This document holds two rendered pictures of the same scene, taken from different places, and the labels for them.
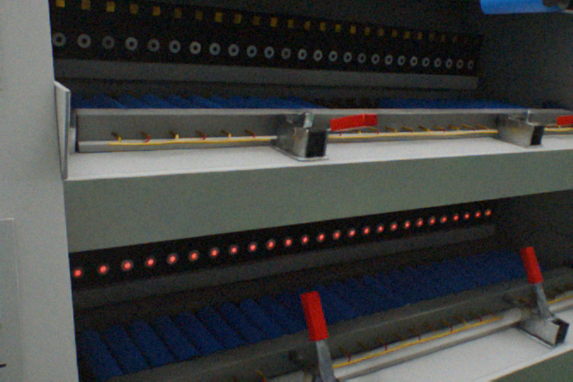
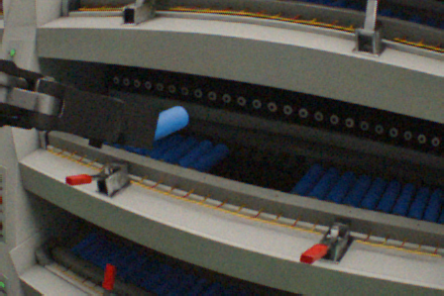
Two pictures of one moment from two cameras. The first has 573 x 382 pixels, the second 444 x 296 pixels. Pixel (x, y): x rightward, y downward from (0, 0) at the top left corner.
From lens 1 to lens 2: 0.69 m
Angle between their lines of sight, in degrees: 64
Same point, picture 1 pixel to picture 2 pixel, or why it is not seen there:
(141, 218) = (39, 187)
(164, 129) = (73, 149)
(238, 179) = (63, 187)
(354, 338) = not seen: outside the picture
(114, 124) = (57, 141)
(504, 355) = not seen: outside the picture
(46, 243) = (12, 181)
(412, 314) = not seen: outside the picture
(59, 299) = (13, 202)
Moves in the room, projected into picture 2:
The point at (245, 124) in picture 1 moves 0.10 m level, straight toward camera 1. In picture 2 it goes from (107, 159) to (37, 151)
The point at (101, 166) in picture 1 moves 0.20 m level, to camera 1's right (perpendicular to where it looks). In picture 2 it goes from (36, 159) to (53, 200)
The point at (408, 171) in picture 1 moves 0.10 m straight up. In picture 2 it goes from (164, 231) to (176, 135)
